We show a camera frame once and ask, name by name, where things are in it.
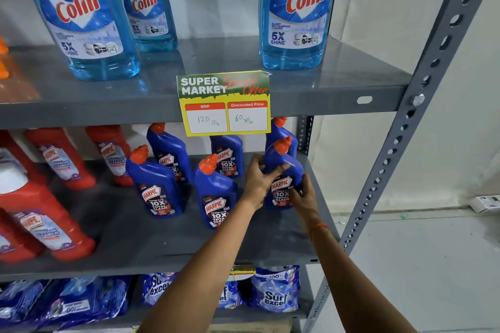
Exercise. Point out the large blue glass cleaner bottle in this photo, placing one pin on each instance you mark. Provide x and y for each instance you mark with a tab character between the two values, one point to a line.
86	12

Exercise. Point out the small yellow shelf tag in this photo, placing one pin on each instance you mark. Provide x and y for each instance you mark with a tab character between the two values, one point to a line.
243	272

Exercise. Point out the person's right thumb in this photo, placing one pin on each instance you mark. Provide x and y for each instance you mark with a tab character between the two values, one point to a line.
295	197

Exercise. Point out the small white box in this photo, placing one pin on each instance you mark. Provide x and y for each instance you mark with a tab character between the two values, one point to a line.
485	204

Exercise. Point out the person's right hand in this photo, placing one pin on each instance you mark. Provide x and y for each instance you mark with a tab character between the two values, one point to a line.
306	204

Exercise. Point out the grey metal shelf rack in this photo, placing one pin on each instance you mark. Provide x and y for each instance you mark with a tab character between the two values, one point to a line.
273	94

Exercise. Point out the person's left hand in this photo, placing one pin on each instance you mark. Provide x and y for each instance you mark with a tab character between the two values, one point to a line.
256	184

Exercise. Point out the person's left forearm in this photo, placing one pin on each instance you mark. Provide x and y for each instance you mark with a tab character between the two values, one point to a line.
211	266

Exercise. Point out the orange bottle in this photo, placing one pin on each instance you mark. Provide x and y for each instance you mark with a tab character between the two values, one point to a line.
2	59

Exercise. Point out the yellow and green price sign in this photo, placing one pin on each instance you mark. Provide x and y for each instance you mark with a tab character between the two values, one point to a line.
224	104

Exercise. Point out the red bathroom cleaner bottle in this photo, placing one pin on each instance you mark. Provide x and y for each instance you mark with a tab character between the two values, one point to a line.
15	245
113	157
9	141
62	161
43	219

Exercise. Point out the blue detergent powder packet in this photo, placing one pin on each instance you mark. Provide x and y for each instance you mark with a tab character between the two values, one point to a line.
19	299
230	295
156	286
275	291
86	301

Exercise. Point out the group of blue orange-capped bottles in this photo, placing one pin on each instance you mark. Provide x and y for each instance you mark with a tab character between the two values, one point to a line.
156	184

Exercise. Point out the orange wrist thread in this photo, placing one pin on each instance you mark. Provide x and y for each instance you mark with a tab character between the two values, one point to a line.
318	226

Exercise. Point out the person's left thumb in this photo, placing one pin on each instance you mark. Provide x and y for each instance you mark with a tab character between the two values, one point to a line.
279	172

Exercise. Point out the blue toilet cleaner bottle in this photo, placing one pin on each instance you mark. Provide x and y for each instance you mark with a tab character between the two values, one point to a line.
283	190

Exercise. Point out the person's right forearm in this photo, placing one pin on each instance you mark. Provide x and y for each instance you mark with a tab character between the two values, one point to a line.
351	286

